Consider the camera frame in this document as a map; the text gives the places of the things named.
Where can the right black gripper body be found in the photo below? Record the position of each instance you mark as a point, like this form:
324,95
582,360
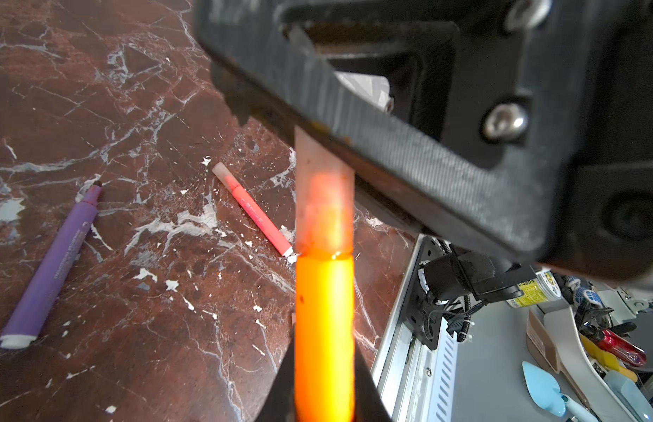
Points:
605,226

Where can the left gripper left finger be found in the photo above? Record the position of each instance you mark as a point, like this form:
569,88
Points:
279,406

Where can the aluminium frame rail front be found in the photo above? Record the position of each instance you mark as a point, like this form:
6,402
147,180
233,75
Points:
415,367

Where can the translucent pen cap three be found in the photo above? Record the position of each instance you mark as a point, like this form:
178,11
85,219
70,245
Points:
325,188

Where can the light blue trowel tool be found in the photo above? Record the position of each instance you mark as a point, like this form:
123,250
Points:
545,392

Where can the pink marker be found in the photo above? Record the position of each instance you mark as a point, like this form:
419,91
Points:
262,221

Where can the translucent pen cap six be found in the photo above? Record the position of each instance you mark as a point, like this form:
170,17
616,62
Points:
225,177

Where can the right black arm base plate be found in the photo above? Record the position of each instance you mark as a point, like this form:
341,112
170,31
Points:
450,282

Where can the red handled tool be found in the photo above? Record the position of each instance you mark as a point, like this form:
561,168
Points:
610,342

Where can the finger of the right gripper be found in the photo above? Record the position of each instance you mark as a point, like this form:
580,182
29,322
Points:
457,115

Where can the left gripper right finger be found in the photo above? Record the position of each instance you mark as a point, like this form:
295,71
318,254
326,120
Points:
368,403

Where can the orange marker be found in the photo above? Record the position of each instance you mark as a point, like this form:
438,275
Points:
324,374

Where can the purple marker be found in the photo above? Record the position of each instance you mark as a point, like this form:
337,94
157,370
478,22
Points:
35,305

